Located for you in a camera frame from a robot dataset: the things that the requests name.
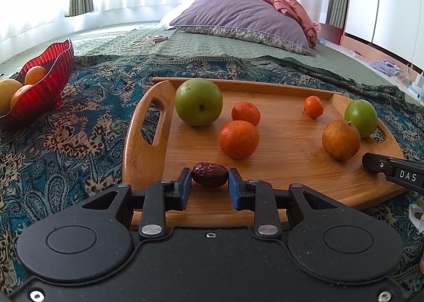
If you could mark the large green apple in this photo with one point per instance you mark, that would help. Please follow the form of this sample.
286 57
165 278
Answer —
362 115

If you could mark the white charger box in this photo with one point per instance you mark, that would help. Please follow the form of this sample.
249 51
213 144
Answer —
416 87

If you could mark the purple pillow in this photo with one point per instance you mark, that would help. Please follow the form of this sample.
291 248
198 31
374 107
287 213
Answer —
254 21

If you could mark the small tangerine with stem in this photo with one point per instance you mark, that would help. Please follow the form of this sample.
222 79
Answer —
313 107

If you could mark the yellow lemon in bowl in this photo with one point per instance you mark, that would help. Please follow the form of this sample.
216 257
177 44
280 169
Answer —
7 89

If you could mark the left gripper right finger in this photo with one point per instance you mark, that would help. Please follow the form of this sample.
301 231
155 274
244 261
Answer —
256 196

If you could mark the white plastic bag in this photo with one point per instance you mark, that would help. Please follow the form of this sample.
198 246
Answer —
416 215

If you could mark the large brownish orange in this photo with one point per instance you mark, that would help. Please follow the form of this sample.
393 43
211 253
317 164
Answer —
341 140

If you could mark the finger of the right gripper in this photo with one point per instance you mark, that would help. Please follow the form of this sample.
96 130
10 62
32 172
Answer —
406 173

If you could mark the wooden bed frame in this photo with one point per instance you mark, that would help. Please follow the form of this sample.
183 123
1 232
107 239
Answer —
365 53

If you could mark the red jujube date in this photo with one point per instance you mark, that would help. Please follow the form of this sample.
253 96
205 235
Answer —
209 174

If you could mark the wooden serving tray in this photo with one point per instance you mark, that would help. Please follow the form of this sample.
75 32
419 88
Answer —
159 144

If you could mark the orange in bowl upper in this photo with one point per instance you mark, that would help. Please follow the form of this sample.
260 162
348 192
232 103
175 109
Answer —
35 75

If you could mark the small green apple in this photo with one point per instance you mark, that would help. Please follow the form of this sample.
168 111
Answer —
198 102

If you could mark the orange in bowl lower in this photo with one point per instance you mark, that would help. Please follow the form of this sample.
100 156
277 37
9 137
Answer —
15 97

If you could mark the orange in bowl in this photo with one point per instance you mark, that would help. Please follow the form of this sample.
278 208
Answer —
15 97
35 75

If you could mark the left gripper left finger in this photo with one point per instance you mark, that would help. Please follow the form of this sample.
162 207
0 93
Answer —
163 196

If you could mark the blue cloth on floor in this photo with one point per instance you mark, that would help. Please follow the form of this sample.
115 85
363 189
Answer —
386 67

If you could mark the red glass fruit bowl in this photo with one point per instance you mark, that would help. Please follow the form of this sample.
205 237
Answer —
45 95

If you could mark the green quilted bedspread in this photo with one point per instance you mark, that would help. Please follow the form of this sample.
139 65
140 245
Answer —
148 38

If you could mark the blue paisley blanket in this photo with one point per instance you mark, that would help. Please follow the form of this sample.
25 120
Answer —
75 151

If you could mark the right hand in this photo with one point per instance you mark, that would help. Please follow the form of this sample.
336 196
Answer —
421 264

